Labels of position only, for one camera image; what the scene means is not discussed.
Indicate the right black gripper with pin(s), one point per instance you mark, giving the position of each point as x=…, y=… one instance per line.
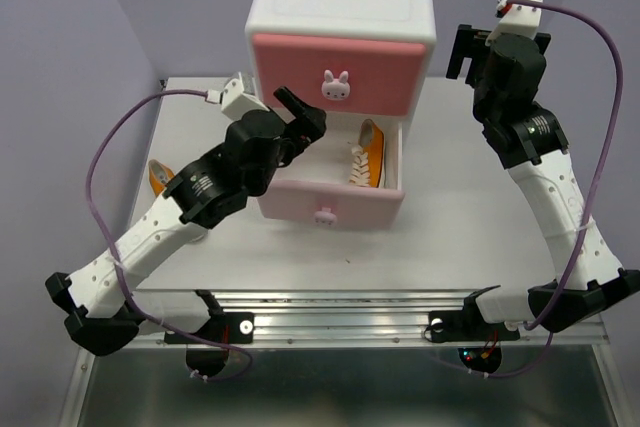
x=471, y=43

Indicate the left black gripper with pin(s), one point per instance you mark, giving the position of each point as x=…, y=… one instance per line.
x=310, y=121

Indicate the pink bunny knob top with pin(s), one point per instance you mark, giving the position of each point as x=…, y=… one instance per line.
x=335, y=88

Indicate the pink bunny knob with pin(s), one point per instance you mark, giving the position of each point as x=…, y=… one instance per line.
x=325, y=216
x=335, y=88

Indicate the light pink bottom drawer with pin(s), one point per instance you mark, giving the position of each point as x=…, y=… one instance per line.
x=319, y=178

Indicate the orange sneaker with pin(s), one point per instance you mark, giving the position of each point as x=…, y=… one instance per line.
x=159, y=176
x=368, y=157

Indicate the dark pink top drawer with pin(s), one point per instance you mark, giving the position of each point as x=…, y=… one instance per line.
x=383, y=75

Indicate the pink bunny knob bottom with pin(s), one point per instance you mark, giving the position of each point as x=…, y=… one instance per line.
x=325, y=216

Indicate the orange sneaker front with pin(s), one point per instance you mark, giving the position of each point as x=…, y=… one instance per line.
x=159, y=176

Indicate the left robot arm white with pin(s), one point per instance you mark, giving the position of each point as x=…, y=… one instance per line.
x=102, y=314

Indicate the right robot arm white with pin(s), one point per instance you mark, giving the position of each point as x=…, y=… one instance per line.
x=532, y=147

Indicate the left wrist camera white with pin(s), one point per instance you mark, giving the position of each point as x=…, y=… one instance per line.
x=238, y=96

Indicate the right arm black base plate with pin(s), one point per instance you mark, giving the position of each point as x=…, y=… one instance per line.
x=480, y=342

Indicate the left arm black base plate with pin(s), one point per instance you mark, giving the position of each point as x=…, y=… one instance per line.
x=212, y=364

